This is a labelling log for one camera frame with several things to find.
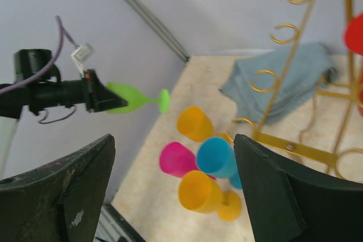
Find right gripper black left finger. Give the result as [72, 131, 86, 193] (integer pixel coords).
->
[1, 134, 116, 241]

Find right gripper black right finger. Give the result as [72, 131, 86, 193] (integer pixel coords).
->
[234, 134, 362, 241]

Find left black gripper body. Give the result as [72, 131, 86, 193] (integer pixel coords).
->
[81, 69, 97, 112]

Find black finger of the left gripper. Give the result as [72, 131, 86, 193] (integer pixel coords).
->
[93, 70, 128, 112]

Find green plastic wine glass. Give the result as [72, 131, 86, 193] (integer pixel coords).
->
[107, 82, 170, 114]

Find blue plastic wine glass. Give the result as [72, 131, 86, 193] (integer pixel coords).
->
[196, 137, 242, 190]

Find orange plastic wine glass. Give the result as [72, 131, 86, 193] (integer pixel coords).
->
[176, 106, 232, 143]
[178, 170, 242, 222]

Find pink plastic wine glass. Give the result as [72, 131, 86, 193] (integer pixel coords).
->
[159, 142, 201, 179]

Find red plastic wine glass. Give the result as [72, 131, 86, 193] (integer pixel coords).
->
[344, 12, 362, 116]

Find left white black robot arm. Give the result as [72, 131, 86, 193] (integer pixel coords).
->
[1, 65, 129, 172]

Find grey folded cloth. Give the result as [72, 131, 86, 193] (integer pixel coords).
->
[220, 43, 338, 124]

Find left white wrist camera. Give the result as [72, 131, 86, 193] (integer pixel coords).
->
[71, 43, 94, 78]

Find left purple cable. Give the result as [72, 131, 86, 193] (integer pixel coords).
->
[0, 15, 79, 97]

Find aluminium frame rail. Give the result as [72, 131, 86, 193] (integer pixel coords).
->
[124, 0, 190, 63]

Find gold wire glass rack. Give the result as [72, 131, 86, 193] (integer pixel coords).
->
[220, 0, 362, 178]

